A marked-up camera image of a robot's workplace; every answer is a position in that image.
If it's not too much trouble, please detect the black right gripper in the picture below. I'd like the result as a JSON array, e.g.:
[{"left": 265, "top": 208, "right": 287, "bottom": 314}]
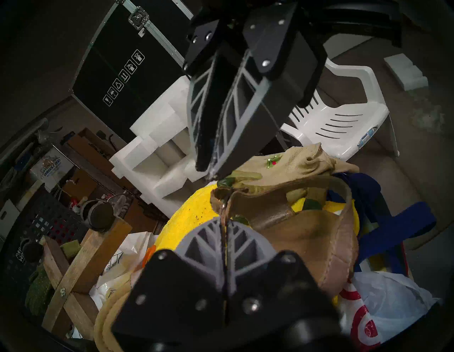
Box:
[{"left": 199, "top": 0, "right": 405, "bottom": 181}]

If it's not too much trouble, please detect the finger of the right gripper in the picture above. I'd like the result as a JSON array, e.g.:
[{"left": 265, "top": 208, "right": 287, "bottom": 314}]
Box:
[{"left": 183, "top": 20, "right": 228, "bottom": 173}]

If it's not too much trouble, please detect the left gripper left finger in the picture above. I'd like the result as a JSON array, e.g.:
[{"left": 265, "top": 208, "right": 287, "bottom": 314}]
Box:
[{"left": 112, "top": 218, "right": 227, "bottom": 341}]

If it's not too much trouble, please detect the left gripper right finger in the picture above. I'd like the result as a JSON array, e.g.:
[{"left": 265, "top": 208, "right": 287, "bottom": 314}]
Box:
[{"left": 225, "top": 220, "right": 337, "bottom": 329}]

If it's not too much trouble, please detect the tan flower sandal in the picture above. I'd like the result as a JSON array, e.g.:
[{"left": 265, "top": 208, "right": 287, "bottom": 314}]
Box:
[{"left": 94, "top": 174, "right": 360, "bottom": 352}]

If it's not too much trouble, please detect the white metal cabinet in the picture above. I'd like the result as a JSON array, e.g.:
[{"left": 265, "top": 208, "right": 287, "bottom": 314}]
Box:
[{"left": 321, "top": 30, "right": 376, "bottom": 61}]

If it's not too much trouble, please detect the white printed shopping bag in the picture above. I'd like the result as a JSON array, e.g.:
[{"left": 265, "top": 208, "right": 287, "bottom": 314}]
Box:
[{"left": 89, "top": 231, "right": 156, "bottom": 309}]

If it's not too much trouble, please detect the black flight case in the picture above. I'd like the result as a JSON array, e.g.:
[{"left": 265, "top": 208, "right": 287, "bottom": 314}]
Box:
[{"left": 69, "top": 0, "right": 199, "bottom": 144}]

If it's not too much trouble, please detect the yellow towel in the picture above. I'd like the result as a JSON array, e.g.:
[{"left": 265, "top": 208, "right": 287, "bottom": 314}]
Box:
[{"left": 154, "top": 183, "right": 360, "bottom": 249}]

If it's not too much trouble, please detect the white plastic chair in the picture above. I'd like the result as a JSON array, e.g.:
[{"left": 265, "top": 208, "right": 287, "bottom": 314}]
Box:
[{"left": 280, "top": 59, "right": 399, "bottom": 162}]

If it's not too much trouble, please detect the white foam packing insert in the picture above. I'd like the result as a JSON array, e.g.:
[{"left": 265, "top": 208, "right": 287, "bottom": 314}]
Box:
[{"left": 109, "top": 76, "right": 213, "bottom": 219}]

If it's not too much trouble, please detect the tan green-fingered garden glove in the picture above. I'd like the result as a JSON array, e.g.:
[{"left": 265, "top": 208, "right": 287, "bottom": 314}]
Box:
[{"left": 216, "top": 143, "right": 360, "bottom": 213}]

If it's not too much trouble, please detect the wooden cross caster dolly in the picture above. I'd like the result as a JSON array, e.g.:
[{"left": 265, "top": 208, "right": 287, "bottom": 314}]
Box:
[{"left": 20, "top": 200, "right": 133, "bottom": 341}]

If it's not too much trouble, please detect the white red-print plastic bag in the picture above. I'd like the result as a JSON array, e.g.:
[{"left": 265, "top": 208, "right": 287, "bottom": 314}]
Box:
[{"left": 333, "top": 270, "right": 440, "bottom": 352}]

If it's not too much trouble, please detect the small white foam piece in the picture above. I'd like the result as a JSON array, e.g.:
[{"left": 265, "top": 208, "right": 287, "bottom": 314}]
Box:
[{"left": 384, "top": 53, "right": 429, "bottom": 92}]

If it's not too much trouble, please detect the blue tote bag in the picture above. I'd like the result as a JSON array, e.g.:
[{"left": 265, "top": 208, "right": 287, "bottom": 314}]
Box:
[{"left": 326, "top": 172, "right": 437, "bottom": 281}]

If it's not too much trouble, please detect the green knit glove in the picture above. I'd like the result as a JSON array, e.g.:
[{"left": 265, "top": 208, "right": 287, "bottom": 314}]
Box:
[{"left": 25, "top": 240, "right": 82, "bottom": 316}]

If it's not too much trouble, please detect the small brown cardboard box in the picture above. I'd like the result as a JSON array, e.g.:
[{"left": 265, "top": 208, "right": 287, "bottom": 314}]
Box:
[{"left": 62, "top": 169, "right": 98, "bottom": 201}]

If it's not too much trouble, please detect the dark plastic mesh basket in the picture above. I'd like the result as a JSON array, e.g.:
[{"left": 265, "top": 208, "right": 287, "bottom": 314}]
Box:
[{"left": 0, "top": 192, "right": 85, "bottom": 313}]

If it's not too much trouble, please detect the white storage bin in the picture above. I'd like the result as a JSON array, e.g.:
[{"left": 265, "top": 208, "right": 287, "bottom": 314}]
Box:
[{"left": 0, "top": 199, "right": 20, "bottom": 238}]

